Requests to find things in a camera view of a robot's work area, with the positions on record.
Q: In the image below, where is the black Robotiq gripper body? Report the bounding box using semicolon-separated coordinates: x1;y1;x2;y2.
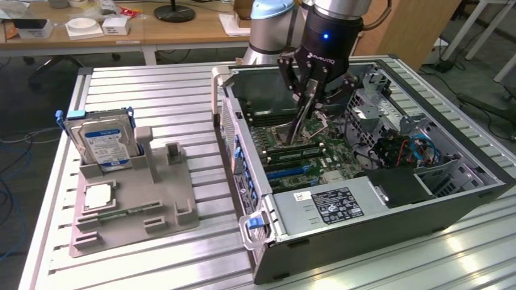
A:
294;5;363;88

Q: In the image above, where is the graphics card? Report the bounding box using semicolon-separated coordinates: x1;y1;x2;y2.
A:
287;79;320;146

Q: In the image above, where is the blue expansion slot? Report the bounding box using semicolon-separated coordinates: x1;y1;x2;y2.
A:
264;164;310;179

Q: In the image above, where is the metal drive cage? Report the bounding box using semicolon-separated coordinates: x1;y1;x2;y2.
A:
346;68;408;146

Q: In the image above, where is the metal socket cover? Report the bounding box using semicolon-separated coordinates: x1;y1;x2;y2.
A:
304;109;330;140

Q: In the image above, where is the green motherboard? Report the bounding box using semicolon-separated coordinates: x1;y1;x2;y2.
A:
238;101;375;194

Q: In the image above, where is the CPU socket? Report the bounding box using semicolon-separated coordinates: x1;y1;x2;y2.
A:
271;122;314;149

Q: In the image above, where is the white paper stack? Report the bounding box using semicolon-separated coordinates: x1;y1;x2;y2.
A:
219;13;252;37

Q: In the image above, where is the RAM stick with black label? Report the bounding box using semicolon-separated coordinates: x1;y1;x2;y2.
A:
264;144;326;161

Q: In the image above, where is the wooden cabinet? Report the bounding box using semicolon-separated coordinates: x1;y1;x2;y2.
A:
350;0;463;66

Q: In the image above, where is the cardboard box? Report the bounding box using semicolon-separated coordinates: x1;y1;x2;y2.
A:
234;0;255;21

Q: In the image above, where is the wooden desk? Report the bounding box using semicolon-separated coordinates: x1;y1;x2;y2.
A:
0;0;364;66

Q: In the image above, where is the black round lamp base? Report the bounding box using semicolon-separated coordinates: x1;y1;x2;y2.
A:
154;0;198;22

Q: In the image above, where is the black plastic shroud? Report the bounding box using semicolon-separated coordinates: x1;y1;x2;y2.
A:
364;167;436;209

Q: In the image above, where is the metal disk bay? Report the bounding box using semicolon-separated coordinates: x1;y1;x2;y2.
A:
414;156;484;199

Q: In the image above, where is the grey power supply unit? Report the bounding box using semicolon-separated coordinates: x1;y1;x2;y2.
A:
272;176;391;236

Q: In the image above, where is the small white box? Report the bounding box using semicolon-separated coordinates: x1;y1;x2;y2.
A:
102;16;132;36

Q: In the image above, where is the hard disk in blue carrier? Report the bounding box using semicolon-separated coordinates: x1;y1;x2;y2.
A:
55;106;142;173

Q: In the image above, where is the white round object on base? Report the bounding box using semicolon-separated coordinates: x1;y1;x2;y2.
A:
64;17;106;40

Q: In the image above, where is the open black PC case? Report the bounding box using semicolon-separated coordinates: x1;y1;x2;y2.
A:
211;54;516;285

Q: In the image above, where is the grey parts rack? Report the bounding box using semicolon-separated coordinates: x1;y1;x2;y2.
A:
67;125;202;258

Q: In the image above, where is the silver CPU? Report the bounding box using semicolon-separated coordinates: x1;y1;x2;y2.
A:
83;183;114;211

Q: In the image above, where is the green RAM stick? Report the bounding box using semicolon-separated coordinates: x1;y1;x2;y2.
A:
96;205;152;220

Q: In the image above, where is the white box with black top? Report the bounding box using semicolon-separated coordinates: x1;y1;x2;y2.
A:
11;18;55;39

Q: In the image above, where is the tan sheathed robot cable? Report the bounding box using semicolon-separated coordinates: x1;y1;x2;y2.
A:
360;0;395;31

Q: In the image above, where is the blue wire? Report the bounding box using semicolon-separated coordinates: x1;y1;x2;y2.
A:
410;134;444;166

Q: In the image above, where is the red wire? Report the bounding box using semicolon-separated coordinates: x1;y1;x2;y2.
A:
396;141;410;164

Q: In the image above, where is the white table frame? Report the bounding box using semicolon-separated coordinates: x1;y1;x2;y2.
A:
442;0;516;82

